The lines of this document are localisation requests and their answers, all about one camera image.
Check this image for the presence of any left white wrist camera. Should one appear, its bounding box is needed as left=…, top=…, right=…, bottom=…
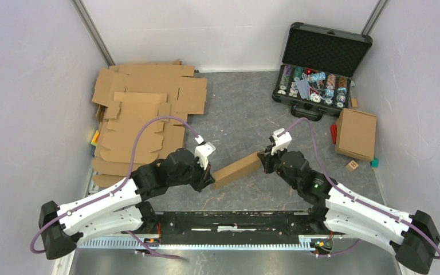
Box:
left=194, top=142, right=216, bottom=170

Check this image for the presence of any folded cardboard box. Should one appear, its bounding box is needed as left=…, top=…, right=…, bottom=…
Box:
left=335, top=108, right=376, bottom=162

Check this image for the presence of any wooden letter block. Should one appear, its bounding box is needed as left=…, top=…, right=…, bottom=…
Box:
left=345, top=160, right=359, bottom=172

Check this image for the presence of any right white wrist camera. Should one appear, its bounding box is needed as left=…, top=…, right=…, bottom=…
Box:
left=270, top=128, right=292, bottom=155

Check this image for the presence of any stack of flat cardboard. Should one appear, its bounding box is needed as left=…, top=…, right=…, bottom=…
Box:
left=92, top=60, right=207, bottom=188

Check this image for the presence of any cardboard box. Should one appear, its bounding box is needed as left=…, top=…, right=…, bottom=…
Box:
left=335, top=108, right=376, bottom=162
left=212, top=152, right=261, bottom=189

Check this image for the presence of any teal cube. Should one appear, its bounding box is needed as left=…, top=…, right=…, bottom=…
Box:
left=370, top=158, right=379, bottom=169

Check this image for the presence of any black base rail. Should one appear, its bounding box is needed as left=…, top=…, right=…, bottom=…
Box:
left=134, top=211, right=333, bottom=245

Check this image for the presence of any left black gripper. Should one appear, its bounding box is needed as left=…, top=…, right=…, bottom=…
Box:
left=168, top=156, right=215, bottom=193

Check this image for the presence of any black poker chip case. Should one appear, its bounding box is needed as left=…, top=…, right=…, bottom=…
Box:
left=272, top=22, right=373, bottom=121

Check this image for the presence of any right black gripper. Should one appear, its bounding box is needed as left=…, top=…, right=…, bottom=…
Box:
left=257, top=143, right=298, bottom=190

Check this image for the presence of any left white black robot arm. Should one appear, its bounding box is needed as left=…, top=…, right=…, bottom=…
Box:
left=38, top=143, right=216, bottom=260

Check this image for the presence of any small brown wooden block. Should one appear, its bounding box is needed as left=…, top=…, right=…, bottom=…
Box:
left=351, top=98, right=359, bottom=109

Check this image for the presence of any red object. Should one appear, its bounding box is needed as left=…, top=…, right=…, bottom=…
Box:
left=330, top=124, right=337, bottom=144

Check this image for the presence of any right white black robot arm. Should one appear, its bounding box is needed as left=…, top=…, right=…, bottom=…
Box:
left=257, top=147, right=440, bottom=274

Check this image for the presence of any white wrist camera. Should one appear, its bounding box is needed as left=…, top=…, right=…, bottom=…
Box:
left=194, top=142, right=216, bottom=170
left=270, top=128, right=292, bottom=155

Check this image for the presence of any orange yellow block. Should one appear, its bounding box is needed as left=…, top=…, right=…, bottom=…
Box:
left=90, top=130, right=100, bottom=146

